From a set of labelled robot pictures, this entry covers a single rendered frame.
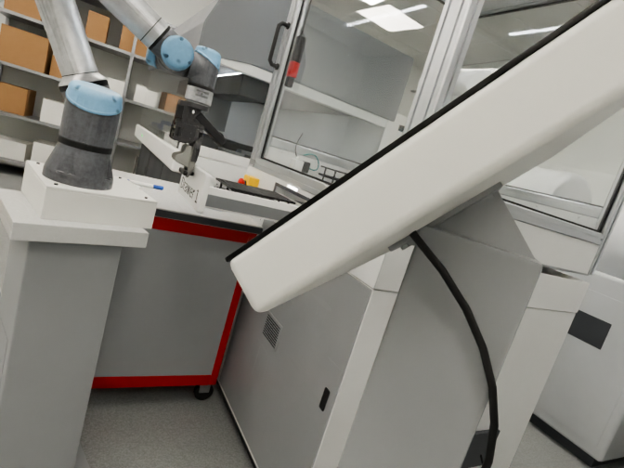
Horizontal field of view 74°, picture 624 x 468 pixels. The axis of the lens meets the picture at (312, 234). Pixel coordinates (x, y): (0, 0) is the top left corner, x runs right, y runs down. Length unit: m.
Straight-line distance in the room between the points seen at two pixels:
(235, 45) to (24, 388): 1.62
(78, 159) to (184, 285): 0.63
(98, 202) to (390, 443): 0.83
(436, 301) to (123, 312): 1.24
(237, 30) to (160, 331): 1.40
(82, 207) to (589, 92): 0.99
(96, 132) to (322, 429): 0.91
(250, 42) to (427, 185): 1.98
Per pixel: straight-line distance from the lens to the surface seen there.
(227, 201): 1.22
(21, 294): 1.13
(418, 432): 0.50
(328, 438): 1.19
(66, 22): 1.25
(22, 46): 5.27
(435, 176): 0.26
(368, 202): 0.27
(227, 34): 2.17
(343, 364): 1.08
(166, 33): 1.13
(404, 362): 0.47
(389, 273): 1.01
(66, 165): 1.11
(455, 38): 1.02
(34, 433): 1.35
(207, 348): 1.68
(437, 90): 0.99
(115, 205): 1.10
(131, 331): 1.59
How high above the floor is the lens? 1.05
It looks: 10 degrees down
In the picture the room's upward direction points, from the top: 17 degrees clockwise
